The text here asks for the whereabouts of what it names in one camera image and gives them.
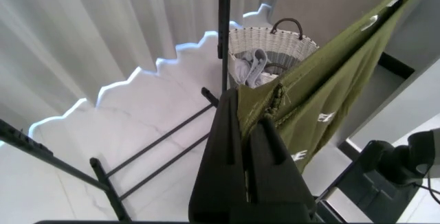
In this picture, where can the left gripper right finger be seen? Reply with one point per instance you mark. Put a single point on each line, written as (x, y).
(275, 189)

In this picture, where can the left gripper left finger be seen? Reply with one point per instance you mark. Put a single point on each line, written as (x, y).
(220, 169)

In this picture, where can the white curtain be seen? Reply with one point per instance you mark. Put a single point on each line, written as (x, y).
(86, 28)

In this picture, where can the white laundry basket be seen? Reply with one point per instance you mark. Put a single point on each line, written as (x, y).
(275, 38)

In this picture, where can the green short-sleeved shirt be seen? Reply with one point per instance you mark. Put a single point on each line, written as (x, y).
(326, 86)

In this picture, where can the pale grey garment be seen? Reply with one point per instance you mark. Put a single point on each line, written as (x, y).
(251, 67)

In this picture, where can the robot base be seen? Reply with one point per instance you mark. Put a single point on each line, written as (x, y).
(405, 107)

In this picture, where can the black clothes rack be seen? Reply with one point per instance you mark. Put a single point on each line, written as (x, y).
(224, 28)

